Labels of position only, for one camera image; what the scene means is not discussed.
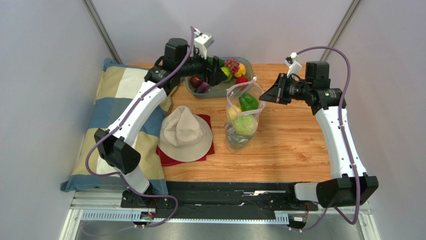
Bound grey plastic basket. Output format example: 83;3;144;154
184;56;255;99

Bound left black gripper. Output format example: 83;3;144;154
177;45;228;87

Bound purple eggplant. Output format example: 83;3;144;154
195;82;211;94

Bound beige bucket hat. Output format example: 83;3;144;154
157;106;213;163

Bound right aluminium frame post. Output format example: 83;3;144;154
327;0;363;48

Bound checked blue beige pillow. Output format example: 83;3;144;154
60;58;173;195

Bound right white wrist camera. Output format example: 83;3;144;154
284;52;302;78

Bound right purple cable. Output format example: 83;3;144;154
292;46;361;233

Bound purple cable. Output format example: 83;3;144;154
292;46;361;233
84;25;197;231

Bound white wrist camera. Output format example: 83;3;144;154
193;28;214;60
284;52;302;78

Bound purple grapes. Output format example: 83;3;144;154
223;57;240;75

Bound left aluminium frame post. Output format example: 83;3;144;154
82;0;123;64

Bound red cloth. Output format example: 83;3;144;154
156;114;215;167

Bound green bell pepper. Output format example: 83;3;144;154
238;92;259;112

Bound red tomato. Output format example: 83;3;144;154
235;76;249;84

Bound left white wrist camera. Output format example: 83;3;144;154
193;28;214;60

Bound clear zip top bag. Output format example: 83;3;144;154
224;76;266;153

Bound pale green cabbage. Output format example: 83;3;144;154
232;114;258;136

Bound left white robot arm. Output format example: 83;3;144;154
89;33;228;194

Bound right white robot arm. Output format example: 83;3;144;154
259;60;379;208

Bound green apple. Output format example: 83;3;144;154
220;66;233;82

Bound yellow pear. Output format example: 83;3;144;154
227;105;242;122

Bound green cucumber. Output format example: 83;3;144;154
207;57;225;68

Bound aluminium frame post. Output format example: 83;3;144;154
82;0;123;64
327;0;363;48

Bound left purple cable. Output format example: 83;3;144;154
84;25;197;231

